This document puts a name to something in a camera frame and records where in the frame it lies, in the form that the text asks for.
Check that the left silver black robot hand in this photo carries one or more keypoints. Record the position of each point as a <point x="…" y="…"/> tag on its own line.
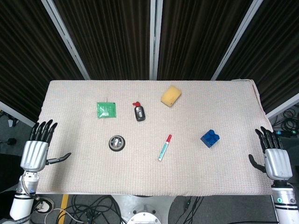
<point x="35" y="152"/>

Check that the green foil packet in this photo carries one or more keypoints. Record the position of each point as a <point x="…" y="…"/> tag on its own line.
<point x="106" y="109"/>

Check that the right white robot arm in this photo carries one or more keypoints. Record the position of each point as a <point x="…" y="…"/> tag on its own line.
<point x="283" y="200"/>

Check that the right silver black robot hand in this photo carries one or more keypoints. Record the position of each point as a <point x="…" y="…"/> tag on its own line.
<point x="278" y="163"/>

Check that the grey partition frame post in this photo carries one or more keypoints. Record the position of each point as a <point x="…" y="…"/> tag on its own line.
<point x="66" y="39"/>
<point x="236" y="39"/>
<point x="155" y="39"/>

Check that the black red-capped bottle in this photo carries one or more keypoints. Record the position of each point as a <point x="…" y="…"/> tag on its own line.
<point x="139" y="113"/>

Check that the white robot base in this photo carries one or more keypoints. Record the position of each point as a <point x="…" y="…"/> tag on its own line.
<point x="143" y="215"/>

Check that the beige woven table cloth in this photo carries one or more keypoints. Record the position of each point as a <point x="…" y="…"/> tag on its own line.
<point x="149" y="168"/>

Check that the blue toy building block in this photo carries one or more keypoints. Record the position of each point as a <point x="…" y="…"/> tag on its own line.
<point x="210" y="138"/>

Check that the yellow sponge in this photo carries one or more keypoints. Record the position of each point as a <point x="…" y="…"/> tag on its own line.
<point x="171" y="95"/>

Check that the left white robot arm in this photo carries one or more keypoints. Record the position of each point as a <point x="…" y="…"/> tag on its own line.
<point x="23" y="196"/>

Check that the red capped marker pen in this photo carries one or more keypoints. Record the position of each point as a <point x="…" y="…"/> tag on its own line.
<point x="165" y="148"/>

